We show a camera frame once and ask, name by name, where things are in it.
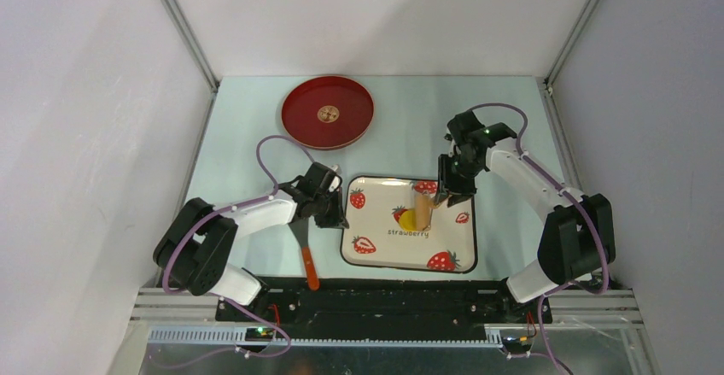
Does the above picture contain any yellow dough ball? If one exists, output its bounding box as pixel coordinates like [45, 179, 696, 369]
[398, 209, 418, 231]

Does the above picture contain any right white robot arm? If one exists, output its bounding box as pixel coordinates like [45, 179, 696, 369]
[434, 109, 616, 322]

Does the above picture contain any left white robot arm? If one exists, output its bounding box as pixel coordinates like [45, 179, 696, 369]
[153, 162, 349, 321]

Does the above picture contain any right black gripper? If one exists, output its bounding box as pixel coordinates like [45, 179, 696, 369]
[437, 154, 483, 208]

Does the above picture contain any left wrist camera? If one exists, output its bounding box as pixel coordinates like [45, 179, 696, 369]
[320, 164, 342, 192]

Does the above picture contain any white strawberry print tray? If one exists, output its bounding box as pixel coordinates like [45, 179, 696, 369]
[340, 176, 478, 273]

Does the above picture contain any orange handled metal scraper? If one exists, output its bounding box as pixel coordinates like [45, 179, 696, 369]
[289, 219, 320, 291]

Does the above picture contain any round red lacquer tray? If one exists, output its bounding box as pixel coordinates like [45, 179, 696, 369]
[280, 75, 375, 150]

